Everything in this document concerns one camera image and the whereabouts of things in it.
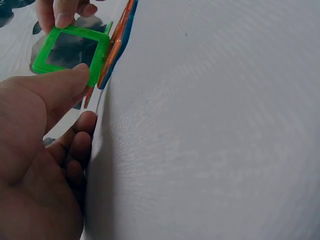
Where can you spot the person's left hand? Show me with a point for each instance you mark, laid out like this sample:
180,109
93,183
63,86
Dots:
32,155

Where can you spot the person's right hand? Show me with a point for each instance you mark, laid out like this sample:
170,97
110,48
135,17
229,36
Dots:
60,12

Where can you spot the person's right fingers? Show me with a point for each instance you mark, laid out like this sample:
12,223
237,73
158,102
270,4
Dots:
62,15

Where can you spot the green square magnetic tile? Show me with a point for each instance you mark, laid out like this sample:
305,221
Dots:
97,50
109,27

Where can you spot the orange magnetic tile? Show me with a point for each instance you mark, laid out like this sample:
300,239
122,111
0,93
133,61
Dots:
116,42
89,96

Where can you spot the blue magnetic tile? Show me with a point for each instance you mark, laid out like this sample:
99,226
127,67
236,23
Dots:
127,32

